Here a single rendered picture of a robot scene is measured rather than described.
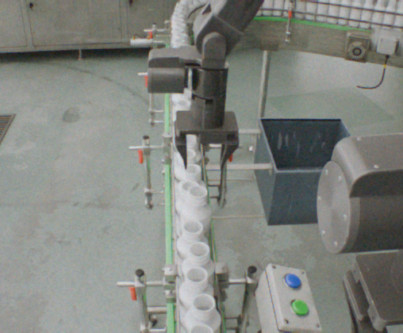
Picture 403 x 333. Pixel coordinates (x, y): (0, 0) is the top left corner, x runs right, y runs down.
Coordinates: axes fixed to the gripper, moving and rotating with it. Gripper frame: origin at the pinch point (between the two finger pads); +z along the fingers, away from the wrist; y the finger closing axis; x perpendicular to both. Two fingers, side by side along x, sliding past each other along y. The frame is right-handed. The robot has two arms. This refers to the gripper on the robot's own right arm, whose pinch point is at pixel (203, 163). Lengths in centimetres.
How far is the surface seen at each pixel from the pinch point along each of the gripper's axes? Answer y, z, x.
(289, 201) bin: -32, 42, -38
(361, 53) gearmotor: -94, 33, -142
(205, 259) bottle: 0.0, 10.8, 13.3
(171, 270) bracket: 5.7, 14.6, 12.5
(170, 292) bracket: 5.8, 21.1, 12.4
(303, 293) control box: -17.6, 15.4, 18.2
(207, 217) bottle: -1.2, 10.9, 2.4
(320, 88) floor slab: -130, 124, -281
